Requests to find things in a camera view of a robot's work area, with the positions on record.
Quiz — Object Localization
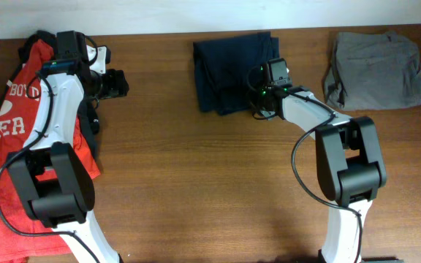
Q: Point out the dark teal shorts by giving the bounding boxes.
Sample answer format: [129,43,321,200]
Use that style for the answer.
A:
[193,31,280,115]

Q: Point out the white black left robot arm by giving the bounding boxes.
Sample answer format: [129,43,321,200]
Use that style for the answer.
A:
[1,31,129,262]

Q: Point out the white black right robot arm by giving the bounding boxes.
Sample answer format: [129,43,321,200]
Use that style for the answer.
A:
[246,58,387,262]

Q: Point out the black garment with white trim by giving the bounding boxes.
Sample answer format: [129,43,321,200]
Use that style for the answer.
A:
[0,29,102,256]

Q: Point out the folded grey garment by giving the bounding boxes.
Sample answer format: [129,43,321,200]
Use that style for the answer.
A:
[324,31,421,111]

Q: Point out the red printed t-shirt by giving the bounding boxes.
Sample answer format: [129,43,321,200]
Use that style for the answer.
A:
[0,38,102,263]

